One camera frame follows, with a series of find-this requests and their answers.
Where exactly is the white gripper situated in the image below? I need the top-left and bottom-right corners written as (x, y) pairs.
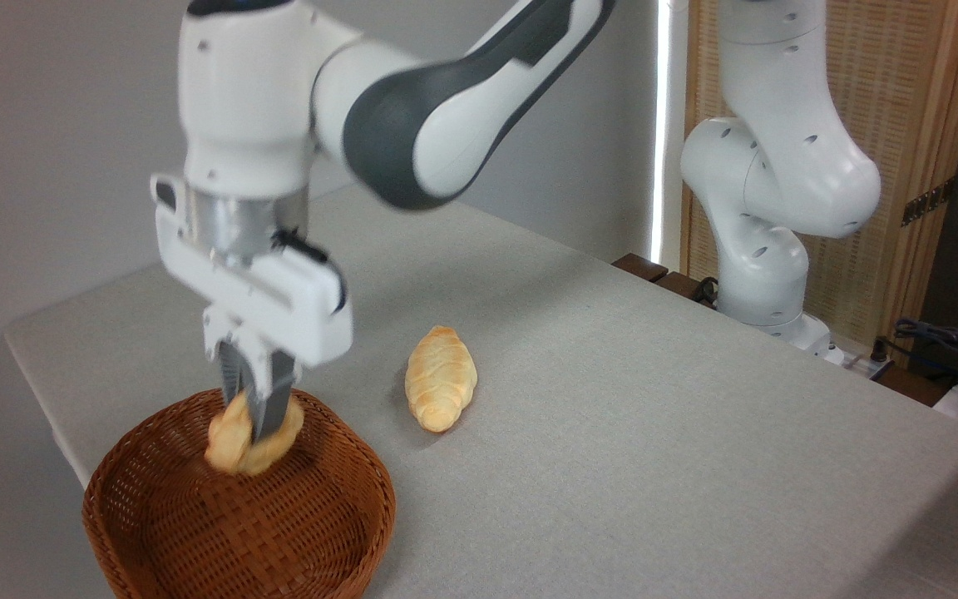
top-left (151, 172), bottom-right (355, 443)

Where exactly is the round knotted bread roll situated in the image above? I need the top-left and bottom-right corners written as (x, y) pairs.
top-left (204, 390), bottom-right (306, 478)

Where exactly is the long braided bread loaf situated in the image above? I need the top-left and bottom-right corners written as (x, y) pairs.
top-left (403, 324), bottom-right (479, 434)

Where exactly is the brown wicker basket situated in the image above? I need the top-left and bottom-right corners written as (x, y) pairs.
top-left (81, 387), bottom-right (398, 599)

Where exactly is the grey tablecloth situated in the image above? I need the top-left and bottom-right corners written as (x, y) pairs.
top-left (2, 185), bottom-right (958, 599)

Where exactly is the white power strip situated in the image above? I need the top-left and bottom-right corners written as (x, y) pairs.
top-left (827, 344), bottom-right (896, 381)

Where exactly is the black screen hinge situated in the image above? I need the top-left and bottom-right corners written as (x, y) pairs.
top-left (901, 178), bottom-right (956, 228)

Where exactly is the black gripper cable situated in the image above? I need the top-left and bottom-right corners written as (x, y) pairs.
top-left (274, 230), bottom-right (348, 314)

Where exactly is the bundle of dark cables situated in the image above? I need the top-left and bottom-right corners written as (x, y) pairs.
top-left (872, 318), bottom-right (958, 394)

